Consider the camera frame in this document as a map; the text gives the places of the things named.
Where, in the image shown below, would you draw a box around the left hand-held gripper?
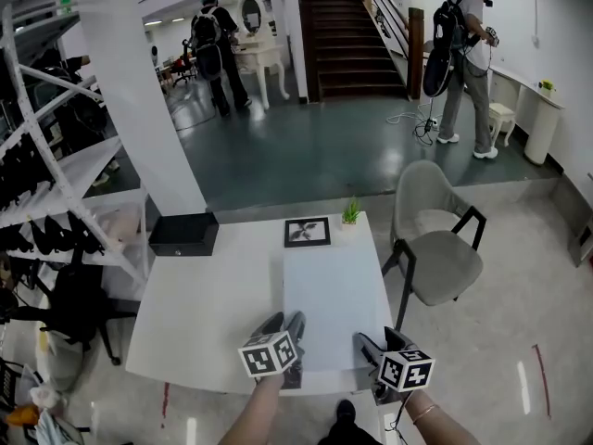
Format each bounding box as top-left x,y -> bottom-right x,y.
237,311 -> 308,388

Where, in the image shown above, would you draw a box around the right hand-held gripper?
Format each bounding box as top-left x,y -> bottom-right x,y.
353,325 -> 436,405

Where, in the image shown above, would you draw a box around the person's right forearm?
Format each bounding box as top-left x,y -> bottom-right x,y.
400,388 -> 484,445

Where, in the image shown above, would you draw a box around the person's left forearm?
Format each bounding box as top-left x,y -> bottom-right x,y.
216,373 -> 286,445

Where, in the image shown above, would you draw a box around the white table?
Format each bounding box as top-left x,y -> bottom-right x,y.
124,210 -> 395,396

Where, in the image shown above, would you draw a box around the person's black shoe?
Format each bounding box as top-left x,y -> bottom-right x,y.
334,399 -> 358,429

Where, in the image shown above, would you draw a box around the person's black trouser leg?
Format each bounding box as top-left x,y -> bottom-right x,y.
316,420 -> 386,445

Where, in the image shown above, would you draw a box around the grey chair with black legs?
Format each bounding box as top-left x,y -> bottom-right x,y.
380,159 -> 488,334

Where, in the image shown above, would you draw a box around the small green potted plant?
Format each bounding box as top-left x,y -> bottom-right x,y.
341,196 -> 363,227

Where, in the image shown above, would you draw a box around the black rectangular box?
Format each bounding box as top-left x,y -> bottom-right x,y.
147,210 -> 221,258

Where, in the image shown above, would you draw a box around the clear plastic bag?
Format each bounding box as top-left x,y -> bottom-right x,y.
97,203 -> 143,250

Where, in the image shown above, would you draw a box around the white metal shelf rack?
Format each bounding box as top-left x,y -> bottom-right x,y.
0,3 -> 152,292

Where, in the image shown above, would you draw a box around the small white stool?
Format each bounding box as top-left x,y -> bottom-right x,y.
487,102 -> 517,148

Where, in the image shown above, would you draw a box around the pile of bags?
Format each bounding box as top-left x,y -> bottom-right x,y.
0,358 -> 92,445

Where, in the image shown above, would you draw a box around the white square pillar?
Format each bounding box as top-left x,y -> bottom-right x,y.
73,0 -> 208,217

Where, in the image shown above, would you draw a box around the white vanity with oval mirror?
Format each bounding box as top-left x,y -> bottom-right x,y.
230,0 -> 292,112

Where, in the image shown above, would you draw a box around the distant black office chair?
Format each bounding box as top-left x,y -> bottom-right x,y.
171,38 -> 199,88

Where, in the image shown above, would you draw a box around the dark wooden staircase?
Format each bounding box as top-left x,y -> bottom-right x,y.
294,0 -> 425,105

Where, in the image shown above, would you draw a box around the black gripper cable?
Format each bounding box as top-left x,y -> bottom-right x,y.
383,387 -> 414,445

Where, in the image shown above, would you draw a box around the thin wrist bracelet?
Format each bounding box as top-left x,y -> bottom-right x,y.
411,402 -> 439,426

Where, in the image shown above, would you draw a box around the black picture frame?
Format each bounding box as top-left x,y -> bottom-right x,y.
283,216 -> 332,249

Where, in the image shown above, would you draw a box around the cables with power strip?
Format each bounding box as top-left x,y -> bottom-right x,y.
385,101 -> 442,146

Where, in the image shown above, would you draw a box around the white wall counter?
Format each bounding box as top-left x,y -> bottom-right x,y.
487,61 -> 568,166

